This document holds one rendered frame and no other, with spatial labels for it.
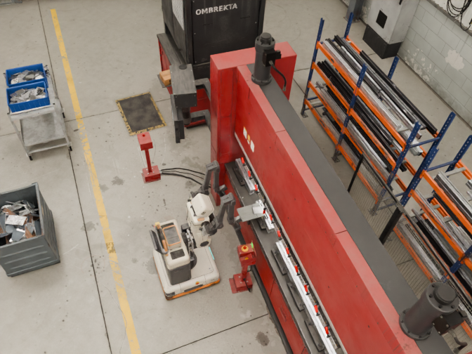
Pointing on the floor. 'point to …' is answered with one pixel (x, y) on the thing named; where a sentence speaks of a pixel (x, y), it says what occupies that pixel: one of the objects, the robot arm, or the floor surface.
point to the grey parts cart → (41, 121)
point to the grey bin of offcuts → (26, 232)
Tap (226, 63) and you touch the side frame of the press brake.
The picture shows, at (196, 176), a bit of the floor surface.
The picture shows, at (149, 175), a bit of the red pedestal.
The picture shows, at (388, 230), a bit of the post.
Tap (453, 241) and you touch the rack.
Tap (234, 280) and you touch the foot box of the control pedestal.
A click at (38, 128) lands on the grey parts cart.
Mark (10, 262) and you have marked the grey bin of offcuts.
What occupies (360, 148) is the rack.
